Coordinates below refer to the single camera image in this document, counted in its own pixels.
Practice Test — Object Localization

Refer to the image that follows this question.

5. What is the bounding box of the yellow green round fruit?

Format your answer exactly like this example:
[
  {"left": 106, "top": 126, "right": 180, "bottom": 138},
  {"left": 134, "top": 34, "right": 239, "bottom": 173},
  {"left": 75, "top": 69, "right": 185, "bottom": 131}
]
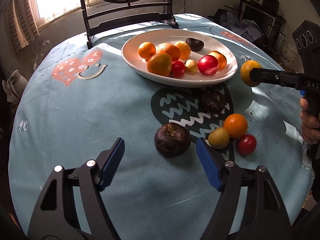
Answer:
[{"left": 240, "top": 60, "right": 261, "bottom": 87}]

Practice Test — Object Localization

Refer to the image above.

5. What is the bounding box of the orange mandarin with stem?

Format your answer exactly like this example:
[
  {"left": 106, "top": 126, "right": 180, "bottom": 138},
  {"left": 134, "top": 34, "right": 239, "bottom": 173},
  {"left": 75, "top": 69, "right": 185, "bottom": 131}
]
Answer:
[{"left": 208, "top": 50, "right": 227, "bottom": 70}]

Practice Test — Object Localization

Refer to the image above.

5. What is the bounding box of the dark red plum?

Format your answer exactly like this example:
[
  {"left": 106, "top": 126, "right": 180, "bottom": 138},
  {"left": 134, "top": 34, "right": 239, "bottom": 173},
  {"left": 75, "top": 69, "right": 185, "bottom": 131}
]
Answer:
[{"left": 198, "top": 55, "right": 219, "bottom": 76}]

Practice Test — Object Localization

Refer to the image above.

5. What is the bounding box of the red cherry tomato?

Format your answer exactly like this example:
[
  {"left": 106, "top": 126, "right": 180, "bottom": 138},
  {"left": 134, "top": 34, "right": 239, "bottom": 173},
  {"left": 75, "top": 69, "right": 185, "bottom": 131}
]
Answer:
[{"left": 170, "top": 61, "right": 185, "bottom": 78}]

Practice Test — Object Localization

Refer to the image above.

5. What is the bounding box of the right hand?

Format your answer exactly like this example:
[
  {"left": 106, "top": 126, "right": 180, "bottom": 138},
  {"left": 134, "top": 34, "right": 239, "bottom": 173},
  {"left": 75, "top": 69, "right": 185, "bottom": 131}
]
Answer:
[{"left": 300, "top": 97, "right": 320, "bottom": 145}]

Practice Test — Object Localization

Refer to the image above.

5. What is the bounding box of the white bucket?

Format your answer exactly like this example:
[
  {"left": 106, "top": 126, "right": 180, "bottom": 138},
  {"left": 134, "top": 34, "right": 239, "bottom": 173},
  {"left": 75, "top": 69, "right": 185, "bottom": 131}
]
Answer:
[{"left": 278, "top": 40, "right": 300, "bottom": 72}]

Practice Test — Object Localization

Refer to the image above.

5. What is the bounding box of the black metal shelf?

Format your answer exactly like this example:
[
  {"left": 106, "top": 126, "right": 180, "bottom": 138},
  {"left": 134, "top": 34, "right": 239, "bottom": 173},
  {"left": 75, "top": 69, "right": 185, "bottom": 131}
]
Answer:
[{"left": 237, "top": 0, "right": 286, "bottom": 50}]

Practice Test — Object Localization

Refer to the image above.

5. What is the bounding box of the pile of blue clothes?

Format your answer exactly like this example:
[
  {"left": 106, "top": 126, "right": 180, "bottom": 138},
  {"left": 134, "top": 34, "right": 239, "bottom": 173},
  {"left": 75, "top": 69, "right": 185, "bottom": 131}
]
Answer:
[{"left": 208, "top": 9, "right": 263, "bottom": 42}]

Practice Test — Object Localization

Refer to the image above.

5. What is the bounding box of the small orange fruit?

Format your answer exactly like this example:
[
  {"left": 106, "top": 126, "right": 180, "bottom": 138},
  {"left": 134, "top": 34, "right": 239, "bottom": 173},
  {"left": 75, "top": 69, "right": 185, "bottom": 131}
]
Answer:
[{"left": 223, "top": 113, "right": 248, "bottom": 139}]

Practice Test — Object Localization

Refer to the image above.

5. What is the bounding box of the small red tomato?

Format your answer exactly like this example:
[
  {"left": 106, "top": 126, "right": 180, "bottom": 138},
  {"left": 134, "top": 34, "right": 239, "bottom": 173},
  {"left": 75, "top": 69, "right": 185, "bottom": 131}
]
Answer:
[{"left": 236, "top": 134, "right": 257, "bottom": 156}]

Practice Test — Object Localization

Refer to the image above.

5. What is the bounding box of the dark brown water chestnut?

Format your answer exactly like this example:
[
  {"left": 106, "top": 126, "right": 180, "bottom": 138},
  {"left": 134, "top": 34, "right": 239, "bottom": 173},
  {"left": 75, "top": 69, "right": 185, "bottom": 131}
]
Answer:
[
  {"left": 154, "top": 122, "right": 191, "bottom": 158},
  {"left": 201, "top": 87, "right": 227, "bottom": 114},
  {"left": 185, "top": 37, "right": 204, "bottom": 51}
]

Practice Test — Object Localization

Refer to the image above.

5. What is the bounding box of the small green yellow fruit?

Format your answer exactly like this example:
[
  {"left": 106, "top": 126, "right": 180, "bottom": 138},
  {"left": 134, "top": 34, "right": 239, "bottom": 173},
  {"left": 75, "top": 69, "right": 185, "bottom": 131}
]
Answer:
[{"left": 208, "top": 127, "right": 230, "bottom": 150}]

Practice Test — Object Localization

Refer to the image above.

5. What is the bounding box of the yellow spotted fruit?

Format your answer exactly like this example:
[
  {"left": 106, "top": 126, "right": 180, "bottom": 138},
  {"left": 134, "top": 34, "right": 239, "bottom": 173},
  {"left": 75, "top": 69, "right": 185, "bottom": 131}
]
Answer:
[{"left": 174, "top": 41, "right": 191, "bottom": 60}]

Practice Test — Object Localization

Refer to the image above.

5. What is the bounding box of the light blue patterned tablecloth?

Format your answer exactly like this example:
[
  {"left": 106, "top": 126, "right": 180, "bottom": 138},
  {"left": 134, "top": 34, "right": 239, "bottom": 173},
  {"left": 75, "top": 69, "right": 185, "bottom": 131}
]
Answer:
[{"left": 9, "top": 23, "right": 314, "bottom": 239}]

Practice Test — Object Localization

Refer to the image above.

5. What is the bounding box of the large ribbed mandarin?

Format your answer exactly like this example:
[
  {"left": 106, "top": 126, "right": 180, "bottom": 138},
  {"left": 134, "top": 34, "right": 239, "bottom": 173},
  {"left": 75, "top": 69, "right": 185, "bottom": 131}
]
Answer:
[{"left": 156, "top": 42, "right": 181, "bottom": 61}]

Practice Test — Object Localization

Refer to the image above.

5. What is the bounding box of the smooth orange fruit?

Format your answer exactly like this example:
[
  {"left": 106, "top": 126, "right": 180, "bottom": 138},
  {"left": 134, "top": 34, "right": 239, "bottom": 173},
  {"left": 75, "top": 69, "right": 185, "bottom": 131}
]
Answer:
[{"left": 147, "top": 53, "right": 172, "bottom": 76}]

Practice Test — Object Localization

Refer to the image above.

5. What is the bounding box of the white thermos jug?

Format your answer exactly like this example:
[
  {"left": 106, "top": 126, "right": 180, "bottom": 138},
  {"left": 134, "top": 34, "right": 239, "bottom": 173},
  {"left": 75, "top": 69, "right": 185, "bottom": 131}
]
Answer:
[{"left": 2, "top": 70, "right": 28, "bottom": 105}]

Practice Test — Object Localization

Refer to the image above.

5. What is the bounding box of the yellow orange round fruit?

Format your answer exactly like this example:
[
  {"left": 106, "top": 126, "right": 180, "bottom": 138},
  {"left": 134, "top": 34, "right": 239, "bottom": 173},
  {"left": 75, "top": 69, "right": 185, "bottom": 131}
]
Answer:
[{"left": 138, "top": 42, "right": 156, "bottom": 61}]

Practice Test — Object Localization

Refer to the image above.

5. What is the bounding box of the white oval plate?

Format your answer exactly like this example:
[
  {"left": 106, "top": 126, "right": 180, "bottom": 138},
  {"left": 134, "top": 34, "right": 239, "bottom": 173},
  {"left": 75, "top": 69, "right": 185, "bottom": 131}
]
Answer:
[{"left": 121, "top": 29, "right": 238, "bottom": 87}]

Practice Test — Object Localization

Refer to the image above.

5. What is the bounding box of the left checkered curtain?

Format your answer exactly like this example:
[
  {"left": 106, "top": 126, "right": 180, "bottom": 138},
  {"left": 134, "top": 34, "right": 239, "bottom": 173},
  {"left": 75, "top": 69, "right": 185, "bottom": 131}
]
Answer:
[{"left": 4, "top": 0, "right": 40, "bottom": 56}]

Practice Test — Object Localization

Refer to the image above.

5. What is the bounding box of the round painted table screen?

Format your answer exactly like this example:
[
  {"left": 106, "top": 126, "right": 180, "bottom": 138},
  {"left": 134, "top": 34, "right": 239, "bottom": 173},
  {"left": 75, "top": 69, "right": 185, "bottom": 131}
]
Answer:
[{"left": 80, "top": 0, "right": 179, "bottom": 49}]

